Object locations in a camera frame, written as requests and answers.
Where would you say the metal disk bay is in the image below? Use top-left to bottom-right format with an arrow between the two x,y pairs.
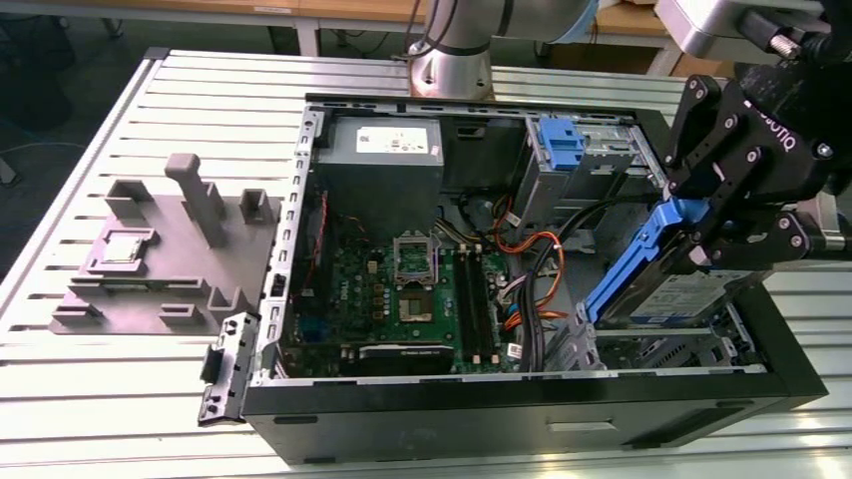
551,298 -> 761,373

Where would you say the brown wooden cabinet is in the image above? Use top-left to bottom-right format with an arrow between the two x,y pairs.
665,47 -> 741,81

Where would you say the silver CPU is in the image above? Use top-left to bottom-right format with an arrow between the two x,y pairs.
99,233 -> 146,264

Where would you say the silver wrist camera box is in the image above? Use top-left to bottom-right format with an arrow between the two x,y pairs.
655,0 -> 801,64

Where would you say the black PC case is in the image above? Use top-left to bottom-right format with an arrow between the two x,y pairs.
241,92 -> 831,463

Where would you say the grey power supply unit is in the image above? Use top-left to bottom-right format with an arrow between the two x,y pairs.
313,117 -> 446,240

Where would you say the grey parts rack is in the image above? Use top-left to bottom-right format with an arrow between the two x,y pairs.
50,152 -> 286,336

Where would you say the green RAM stick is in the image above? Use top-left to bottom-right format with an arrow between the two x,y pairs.
78,279 -> 202,291

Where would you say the wooden desk white frame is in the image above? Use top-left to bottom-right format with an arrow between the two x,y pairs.
0,0 -> 671,76

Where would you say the blue plastic drive latch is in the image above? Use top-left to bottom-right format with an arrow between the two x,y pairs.
539,118 -> 586,171

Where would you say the black RAM slot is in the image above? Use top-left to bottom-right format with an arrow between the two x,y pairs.
473,243 -> 502,365
453,243 -> 482,365

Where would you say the green motherboard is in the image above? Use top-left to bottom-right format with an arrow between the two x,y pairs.
286,234 -> 527,376

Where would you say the metal optical drive bay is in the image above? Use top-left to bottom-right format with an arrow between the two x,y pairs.
515,115 -> 667,234

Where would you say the hard disk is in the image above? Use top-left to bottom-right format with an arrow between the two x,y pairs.
583,197 -> 747,330

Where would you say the black cable bundle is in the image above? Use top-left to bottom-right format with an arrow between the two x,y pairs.
517,193 -> 665,373

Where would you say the metal socket cover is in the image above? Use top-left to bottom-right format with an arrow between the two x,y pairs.
391,230 -> 442,291

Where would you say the orange yellow wire bundle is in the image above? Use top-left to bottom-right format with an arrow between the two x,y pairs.
493,194 -> 569,331

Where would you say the metal expansion slot bracket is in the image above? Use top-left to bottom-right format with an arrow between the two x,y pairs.
198,309 -> 263,428

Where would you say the CPU socket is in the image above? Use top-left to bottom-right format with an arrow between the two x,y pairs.
397,290 -> 447,328

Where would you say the black office chair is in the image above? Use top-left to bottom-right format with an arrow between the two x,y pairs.
0,14 -> 77,132

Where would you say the black graphics card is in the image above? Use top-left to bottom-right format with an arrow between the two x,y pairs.
338,341 -> 458,378

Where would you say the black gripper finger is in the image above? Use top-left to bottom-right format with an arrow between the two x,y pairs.
690,210 -> 829,271
662,74 -> 762,204

